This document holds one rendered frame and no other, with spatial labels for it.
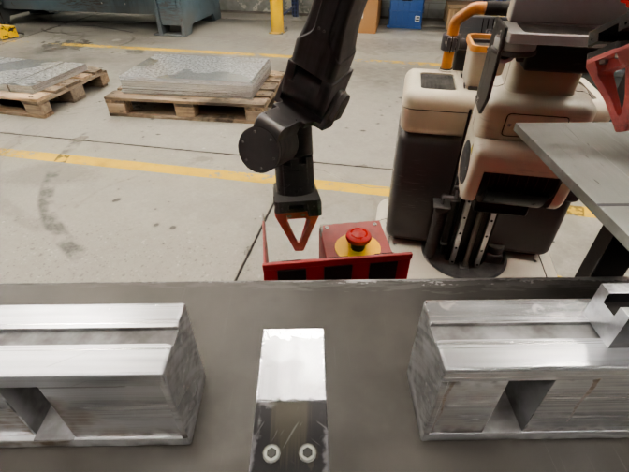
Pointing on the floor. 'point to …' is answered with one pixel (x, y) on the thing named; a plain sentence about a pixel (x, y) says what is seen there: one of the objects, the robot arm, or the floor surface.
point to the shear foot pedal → (7, 31)
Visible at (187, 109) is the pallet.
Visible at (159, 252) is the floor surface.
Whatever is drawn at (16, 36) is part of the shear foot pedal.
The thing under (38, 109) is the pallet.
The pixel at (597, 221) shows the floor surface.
